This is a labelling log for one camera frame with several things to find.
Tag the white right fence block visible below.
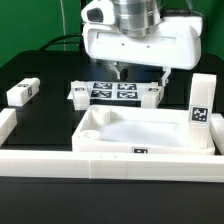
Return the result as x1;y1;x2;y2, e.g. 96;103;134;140
210;114;224;156

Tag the white front fence bar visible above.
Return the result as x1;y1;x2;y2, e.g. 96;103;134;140
0;150;224;183

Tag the white thin cable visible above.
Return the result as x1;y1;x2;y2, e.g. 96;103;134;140
59;0;67;52

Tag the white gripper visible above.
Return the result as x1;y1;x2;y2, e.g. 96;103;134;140
81;0;203;86

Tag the white left fence block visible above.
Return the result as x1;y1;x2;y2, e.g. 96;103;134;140
0;108;17;147

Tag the black cable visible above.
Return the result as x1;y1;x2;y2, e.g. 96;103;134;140
39;32;84;52

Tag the white desk top tray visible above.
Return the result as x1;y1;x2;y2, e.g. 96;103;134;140
72;105;215;155

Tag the white fence block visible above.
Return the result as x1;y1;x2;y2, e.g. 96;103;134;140
210;114;224;156
0;108;17;147

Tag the fiducial marker sheet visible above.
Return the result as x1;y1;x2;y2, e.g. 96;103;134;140
67;81;158;101

